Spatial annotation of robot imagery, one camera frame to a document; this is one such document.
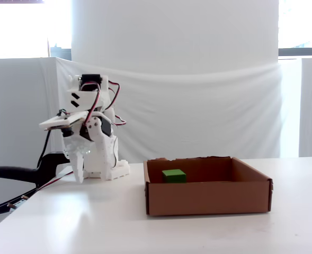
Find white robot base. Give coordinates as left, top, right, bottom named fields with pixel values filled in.
left=83, top=158, right=131, bottom=183

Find white cloth backdrop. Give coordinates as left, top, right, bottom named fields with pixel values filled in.
left=55, top=57, right=302, bottom=164

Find white round column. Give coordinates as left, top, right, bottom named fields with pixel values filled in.
left=70, top=0, right=280, bottom=70

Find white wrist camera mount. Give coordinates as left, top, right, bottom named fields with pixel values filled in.
left=38, top=110, right=90, bottom=132

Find brown cardboard box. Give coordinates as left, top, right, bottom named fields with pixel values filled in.
left=144, top=156, right=274, bottom=217

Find green cube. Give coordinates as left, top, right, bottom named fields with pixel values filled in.
left=162, top=169, right=187, bottom=184

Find black clamp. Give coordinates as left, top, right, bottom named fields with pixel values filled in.
left=0, top=150, right=72, bottom=189

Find red servo wires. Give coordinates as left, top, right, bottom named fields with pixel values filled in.
left=85, top=81, right=127, bottom=128

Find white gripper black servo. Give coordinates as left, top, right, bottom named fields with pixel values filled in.
left=61, top=115, right=114, bottom=184

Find bright window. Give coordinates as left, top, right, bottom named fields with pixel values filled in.
left=278, top=0, right=312, bottom=57
left=0, top=0, right=72, bottom=59

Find black camera cable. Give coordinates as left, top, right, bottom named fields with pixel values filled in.
left=36, top=129, right=52, bottom=173

